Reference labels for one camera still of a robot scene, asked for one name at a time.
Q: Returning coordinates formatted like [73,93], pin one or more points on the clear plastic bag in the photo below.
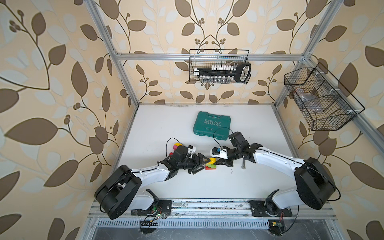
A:
[308,102]

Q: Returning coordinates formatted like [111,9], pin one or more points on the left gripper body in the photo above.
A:
[189,164]

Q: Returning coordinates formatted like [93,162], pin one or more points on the back wire basket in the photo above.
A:
[205,58]

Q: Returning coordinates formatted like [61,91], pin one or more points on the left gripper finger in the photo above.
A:
[203,159]
[197,169]

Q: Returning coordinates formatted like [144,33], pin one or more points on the steel hex bolt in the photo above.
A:
[243,167]

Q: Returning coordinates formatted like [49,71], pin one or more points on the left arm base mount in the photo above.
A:
[161,208]

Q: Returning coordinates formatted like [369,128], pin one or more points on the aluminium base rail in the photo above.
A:
[235,208]

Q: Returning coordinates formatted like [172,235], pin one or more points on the wire basket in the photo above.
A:
[205,58]
[325,102]

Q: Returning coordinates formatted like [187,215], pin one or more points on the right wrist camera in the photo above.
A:
[219,153]

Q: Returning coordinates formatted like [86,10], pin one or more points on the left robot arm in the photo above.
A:
[126,189]

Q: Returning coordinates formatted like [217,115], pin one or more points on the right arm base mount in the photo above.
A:
[261,208]

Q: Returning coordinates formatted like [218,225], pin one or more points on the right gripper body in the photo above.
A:
[233,154]

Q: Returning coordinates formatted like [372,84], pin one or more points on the green tool case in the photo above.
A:
[214,126]

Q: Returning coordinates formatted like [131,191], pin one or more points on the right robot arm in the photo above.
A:
[314,186]

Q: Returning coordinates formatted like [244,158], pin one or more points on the right wire basket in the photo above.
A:
[325,102]

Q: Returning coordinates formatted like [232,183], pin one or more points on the black socket set rail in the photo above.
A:
[238,73]

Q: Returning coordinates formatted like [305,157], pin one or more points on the green lego brick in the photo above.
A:
[211,166]

